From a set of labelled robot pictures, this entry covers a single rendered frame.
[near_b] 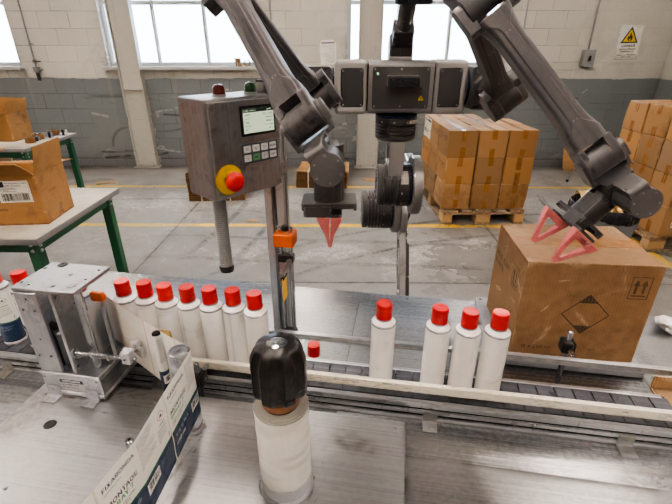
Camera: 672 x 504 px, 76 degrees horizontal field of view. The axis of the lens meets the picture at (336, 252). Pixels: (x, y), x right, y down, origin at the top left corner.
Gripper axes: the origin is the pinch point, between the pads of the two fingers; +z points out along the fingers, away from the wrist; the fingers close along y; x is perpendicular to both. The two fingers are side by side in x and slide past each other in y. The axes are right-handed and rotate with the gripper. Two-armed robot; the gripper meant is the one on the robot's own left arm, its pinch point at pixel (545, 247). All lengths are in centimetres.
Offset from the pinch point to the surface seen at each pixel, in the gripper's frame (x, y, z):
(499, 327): -2.5, 12.8, 16.6
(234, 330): -40, 5, 56
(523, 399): 11.6, 17.0, 24.3
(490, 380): 5.5, 13.9, 26.4
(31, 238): -115, -96, 147
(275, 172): -53, -8, 25
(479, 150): 102, -313, -17
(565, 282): 13.2, -3.3, 2.8
